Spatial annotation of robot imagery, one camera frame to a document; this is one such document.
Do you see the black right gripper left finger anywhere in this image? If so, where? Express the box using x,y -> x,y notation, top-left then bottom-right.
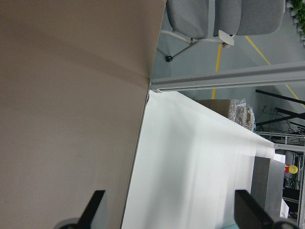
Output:
77,190 -> 106,229

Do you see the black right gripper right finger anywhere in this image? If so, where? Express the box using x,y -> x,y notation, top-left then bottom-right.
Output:
234,190 -> 274,229

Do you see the white table cloth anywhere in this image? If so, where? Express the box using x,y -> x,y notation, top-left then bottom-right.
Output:
122,92 -> 275,229

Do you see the cardboard box with packaging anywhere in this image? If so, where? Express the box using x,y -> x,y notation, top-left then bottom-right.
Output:
196,99 -> 255,132

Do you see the grey office chair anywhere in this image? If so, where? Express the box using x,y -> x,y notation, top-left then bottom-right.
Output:
160,0 -> 285,62

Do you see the aluminium frame beam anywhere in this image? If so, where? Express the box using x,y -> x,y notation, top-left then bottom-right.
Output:
150,61 -> 305,93

